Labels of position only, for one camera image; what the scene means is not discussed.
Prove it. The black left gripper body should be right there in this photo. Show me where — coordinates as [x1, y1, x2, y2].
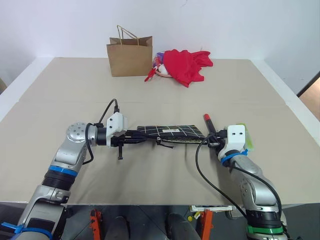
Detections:
[110, 129, 134, 161]

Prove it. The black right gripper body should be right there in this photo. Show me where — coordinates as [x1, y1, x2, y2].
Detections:
[212, 128, 229, 149]

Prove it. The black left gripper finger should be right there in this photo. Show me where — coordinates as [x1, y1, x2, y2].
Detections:
[124, 137, 149, 146]
[127, 128, 151, 138]

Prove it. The red marker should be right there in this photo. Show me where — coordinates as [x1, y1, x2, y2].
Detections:
[202, 113, 219, 137]

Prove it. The black grid pouch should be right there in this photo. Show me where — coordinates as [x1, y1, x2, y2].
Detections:
[136, 124, 205, 150]

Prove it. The beige table cover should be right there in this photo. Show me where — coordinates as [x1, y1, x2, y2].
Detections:
[0, 57, 320, 206]

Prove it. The white labelled box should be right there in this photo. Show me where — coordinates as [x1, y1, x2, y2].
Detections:
[190, 204, 234, 213]

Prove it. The colourful toy bundle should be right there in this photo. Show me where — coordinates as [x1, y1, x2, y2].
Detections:
[144, 50, 174, 83]

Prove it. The red cloth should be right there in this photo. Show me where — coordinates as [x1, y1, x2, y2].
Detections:
[162, 49, 214, 89]

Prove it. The brown paper bag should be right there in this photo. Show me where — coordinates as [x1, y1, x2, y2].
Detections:
[105, 24, 154, 78]

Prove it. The orange clamp stand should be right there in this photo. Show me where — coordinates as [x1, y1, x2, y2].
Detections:
[200, 208, 214, 240]
[89, 208, 104, 240]

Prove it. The brown dark-edged panel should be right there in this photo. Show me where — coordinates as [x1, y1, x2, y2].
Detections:
[296, 70, 320, 121]

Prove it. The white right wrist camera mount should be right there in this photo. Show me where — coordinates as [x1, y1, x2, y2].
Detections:
[225, 124, 248, 154]

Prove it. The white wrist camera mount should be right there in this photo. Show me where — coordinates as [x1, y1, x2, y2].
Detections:
[106, 112, 129, 148]
[225, 124, 248, 154]

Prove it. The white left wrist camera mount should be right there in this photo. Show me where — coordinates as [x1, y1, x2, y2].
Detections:
[106, 112, 129, 148]

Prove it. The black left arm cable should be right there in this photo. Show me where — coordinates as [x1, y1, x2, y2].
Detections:
[81, 98, 121, 166]

